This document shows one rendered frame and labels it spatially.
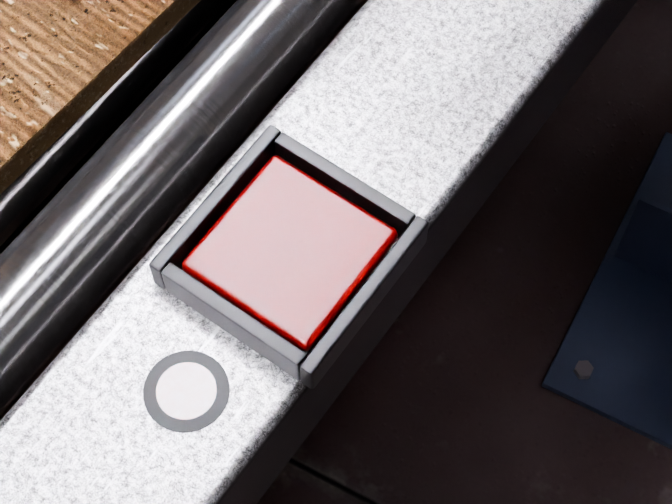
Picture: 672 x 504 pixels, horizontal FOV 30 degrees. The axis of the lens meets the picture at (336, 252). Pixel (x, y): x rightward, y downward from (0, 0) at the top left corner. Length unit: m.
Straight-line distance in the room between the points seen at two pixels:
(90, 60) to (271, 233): 0.11
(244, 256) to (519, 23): 0.16
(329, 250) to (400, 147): 0.06
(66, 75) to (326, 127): 0.11
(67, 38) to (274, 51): 0.09
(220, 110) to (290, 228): 0.07
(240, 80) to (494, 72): 0.11
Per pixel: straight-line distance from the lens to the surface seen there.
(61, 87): 0.51
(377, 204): 0.48
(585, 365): 1.45
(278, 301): 0.46
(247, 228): 0.48
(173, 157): 0.51
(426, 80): 0.53
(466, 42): 0.54
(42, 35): 0.53
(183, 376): 0.47
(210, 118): 0.52
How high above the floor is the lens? 1.35
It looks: 64 degrees down
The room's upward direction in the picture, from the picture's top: straight up
